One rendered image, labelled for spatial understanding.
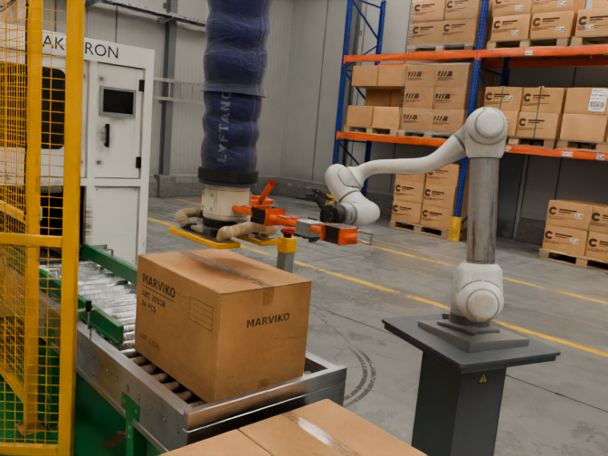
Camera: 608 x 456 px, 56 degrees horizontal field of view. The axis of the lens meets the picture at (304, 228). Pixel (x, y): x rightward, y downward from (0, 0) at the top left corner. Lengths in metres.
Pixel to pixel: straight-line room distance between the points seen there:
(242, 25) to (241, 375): 1.20
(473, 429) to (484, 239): 0.78
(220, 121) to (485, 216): 0.99
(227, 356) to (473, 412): 1.00
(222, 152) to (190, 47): 10.35
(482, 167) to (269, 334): 0.95
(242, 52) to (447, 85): 7.89
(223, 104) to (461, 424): 1.50
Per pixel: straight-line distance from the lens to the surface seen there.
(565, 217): 8.99
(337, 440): 1.92
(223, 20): 2.11
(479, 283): 2.07
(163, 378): 2.27
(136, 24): 11.77
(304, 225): 1.81
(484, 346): 2.25
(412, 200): 10.10
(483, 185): 2.11
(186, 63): 12.31
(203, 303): 1.98
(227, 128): 2.07
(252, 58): 2.09
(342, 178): 2.32
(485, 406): 2.45
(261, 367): 2.09
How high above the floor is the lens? 1.47
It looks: 9 degrees down
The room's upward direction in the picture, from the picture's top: 5 degrees clockwise
